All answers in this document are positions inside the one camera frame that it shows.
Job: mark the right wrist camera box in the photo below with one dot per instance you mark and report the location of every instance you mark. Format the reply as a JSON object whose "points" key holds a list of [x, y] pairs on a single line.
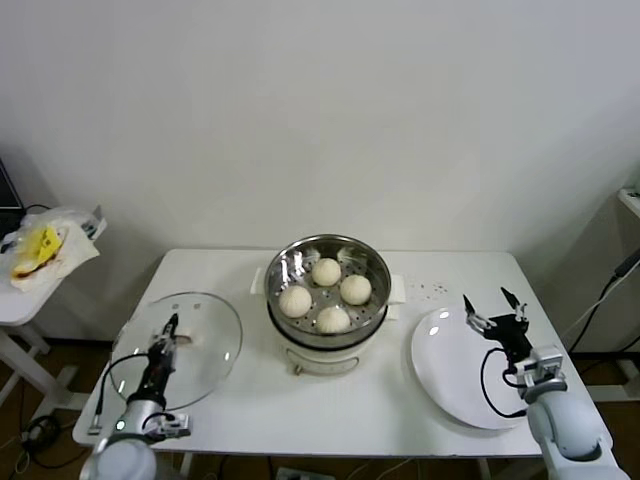
{"points": [[545, 365]]}

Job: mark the white side table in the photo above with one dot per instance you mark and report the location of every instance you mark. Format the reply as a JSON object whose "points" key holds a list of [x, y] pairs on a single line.
{"points": [[15, 310]]}

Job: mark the teal printed packet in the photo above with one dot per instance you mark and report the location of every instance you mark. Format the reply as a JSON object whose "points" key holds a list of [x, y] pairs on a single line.
{"points": [[92, 222]]}

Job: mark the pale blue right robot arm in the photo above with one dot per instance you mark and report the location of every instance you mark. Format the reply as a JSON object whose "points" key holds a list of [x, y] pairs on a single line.
{"points": [[565, 435]]}

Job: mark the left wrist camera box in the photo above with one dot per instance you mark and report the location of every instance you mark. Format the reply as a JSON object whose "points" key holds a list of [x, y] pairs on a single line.
{"points": [[170, 425]]}

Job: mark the white steamed baozi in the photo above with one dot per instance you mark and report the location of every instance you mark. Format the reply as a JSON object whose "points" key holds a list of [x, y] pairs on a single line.
{"points": [[326, 271], [355, 290], [333, 320], [295, 301]]}

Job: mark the stainless steel steamer basket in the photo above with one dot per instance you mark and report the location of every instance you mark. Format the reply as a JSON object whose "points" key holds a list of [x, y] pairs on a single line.
{"points": [[280, 270]]}

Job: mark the white wall shelf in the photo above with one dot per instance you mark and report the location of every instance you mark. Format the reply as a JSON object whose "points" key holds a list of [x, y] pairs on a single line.
{"points": [[631, 200]]}

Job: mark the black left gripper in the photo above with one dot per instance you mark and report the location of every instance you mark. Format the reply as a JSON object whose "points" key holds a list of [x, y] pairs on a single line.
{"points": [[157, 372]]}

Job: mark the white plug adapter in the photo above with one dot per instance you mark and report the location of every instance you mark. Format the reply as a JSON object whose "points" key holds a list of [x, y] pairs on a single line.
{"points": [[31, 436]]}

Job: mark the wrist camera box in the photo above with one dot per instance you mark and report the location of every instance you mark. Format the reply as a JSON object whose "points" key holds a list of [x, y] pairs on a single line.
{"points": [[170, 425], [545, 365]]}

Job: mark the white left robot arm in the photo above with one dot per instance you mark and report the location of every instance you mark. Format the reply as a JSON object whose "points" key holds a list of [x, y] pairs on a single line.
{"points": [[120, 455]]}

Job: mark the white round plate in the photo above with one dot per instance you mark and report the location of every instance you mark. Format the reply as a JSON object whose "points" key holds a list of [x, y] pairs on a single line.
{"points": [[440, 360]]}

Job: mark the white rack base frame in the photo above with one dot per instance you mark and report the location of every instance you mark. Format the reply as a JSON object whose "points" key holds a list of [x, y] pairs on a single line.
{"points": [[620, 387]]}

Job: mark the white table leg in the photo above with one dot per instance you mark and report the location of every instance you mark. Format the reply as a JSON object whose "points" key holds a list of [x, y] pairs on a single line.
{"points": [[486, 469]]}

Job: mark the black monitor screen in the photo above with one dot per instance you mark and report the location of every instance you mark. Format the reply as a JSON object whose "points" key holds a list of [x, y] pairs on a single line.
{"points": [[7, 192]]}

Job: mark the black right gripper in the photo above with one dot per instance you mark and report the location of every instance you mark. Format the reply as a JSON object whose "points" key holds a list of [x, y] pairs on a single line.
{"points": [[510, 332]]}

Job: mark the white electric cooker pot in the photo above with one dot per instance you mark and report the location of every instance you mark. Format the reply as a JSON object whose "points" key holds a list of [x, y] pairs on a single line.
{"points": [[320, 360]]}

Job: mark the plastic bag with yellow wrapper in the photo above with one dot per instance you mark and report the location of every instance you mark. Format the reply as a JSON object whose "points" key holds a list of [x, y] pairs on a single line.
{"points": [[40, 245]]}

